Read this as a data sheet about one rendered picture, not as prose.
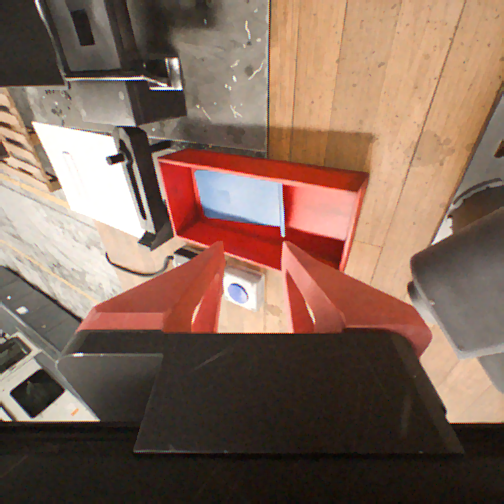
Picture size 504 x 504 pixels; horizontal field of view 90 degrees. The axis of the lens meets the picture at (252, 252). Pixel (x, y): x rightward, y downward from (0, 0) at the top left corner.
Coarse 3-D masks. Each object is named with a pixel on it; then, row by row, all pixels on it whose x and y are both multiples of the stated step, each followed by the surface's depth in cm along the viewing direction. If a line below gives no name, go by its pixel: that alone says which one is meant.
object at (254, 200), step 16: (208, 176) 36; (224, 176) 35; (240, 176) 33; (208, 192) 38; (240, 192) 35; (256, 192) 33; (272, 192) 32; (208, 208) 40; (224, 208) 38; (240, 208) 36; (256, 208) 35; (272, 208) 33; (272, 224) 35
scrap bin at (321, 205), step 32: (160, 160) 32; (192, 160) 31; (224, 160) 31; (256, 160) 30; (192, 192) 39; (288, 192) 31; (320, 192) 29; (352, 192) 22; (192, 224) 42; (224, 224) 40; (288, 224) 34; (320, 224) 31; (352, 224) 27; (256, 256) 34; (320, 256) 34
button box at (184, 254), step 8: (184, 248) 49; (192, 248) 49; (168, 256) 52; (176, 256) 47; (184, 256) 46; (192, 256) 46; (112, 264) 71; (176, 264) 49; (128, 272) 68; (136, 272) 66; (160, 272) 58
